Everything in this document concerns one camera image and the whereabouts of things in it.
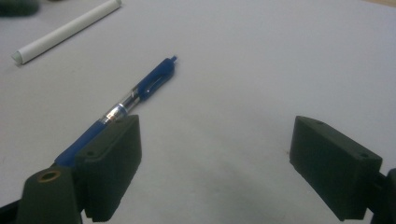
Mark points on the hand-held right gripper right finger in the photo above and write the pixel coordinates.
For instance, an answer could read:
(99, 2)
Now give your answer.
(333, 174)

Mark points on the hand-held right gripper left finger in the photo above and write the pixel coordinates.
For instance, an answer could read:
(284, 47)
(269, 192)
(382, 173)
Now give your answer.
(107, 168)

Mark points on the slim white pen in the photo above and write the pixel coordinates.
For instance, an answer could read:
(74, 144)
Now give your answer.
(65, 31)

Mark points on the blue pen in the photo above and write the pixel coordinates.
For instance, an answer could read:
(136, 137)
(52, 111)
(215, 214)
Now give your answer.
(155, 79)

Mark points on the white table sheet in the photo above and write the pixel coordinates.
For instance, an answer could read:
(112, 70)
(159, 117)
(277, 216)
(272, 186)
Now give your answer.
(249, 62)

